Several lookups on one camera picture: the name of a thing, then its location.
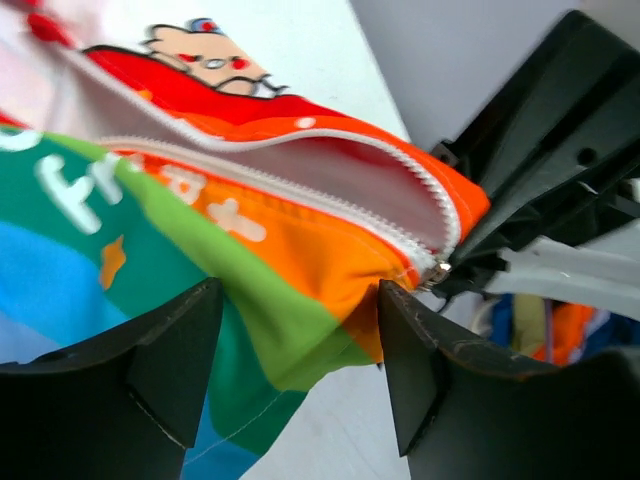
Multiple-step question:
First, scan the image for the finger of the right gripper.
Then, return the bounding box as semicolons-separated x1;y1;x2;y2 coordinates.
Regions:
433;10;639;200
439;169;639;295

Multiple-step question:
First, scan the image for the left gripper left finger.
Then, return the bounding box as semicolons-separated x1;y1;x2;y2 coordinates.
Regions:
1;278;223;479

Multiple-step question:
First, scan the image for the white red cartoon jacket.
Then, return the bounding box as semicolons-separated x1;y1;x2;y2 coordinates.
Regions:
1;1;489;479

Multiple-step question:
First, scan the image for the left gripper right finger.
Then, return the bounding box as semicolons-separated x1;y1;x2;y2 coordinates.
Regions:
378;281;639;479

